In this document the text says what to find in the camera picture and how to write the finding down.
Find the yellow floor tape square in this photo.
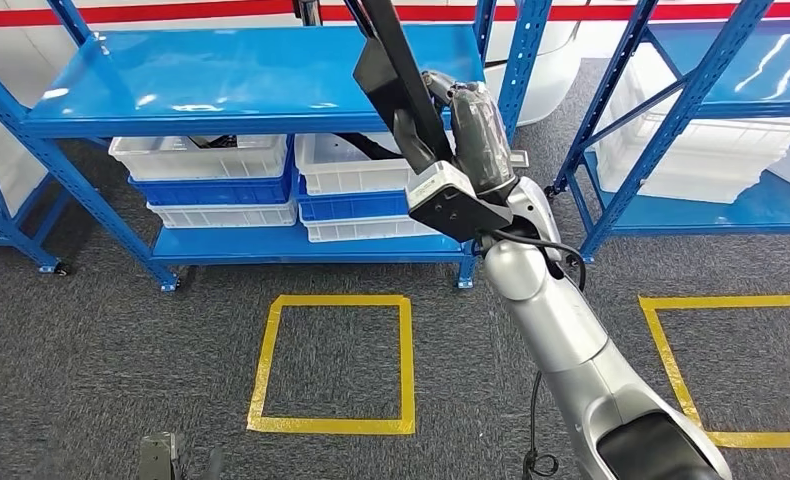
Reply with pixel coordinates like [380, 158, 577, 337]
[638, 293, 790, 450]
[246, 294, 417, 437]

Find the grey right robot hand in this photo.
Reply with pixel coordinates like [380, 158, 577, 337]
[392, 68, 520, 201]

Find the blue metal shelf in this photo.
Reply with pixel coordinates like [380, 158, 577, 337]
[0, 0, 555, 293]
[543, 0, 790, 265]
[0, 112, 73, 278]

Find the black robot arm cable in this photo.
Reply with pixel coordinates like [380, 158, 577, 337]
[477, 228, 588, 480]

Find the white vehicle with red stripe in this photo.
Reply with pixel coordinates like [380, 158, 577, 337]
[0, 0, 790, 127]

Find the stack of white crates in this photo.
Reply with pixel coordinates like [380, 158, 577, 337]
[593, 42, 790, 205]
[0, 95, 48, 238]

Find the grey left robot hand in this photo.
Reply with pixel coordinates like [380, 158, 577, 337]
[199, 447, 227, 480]

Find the black plastic frame part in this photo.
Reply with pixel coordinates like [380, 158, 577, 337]
[341, 0, 456, 175]

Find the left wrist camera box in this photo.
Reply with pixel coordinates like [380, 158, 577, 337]
[136, 432, 186, 480]

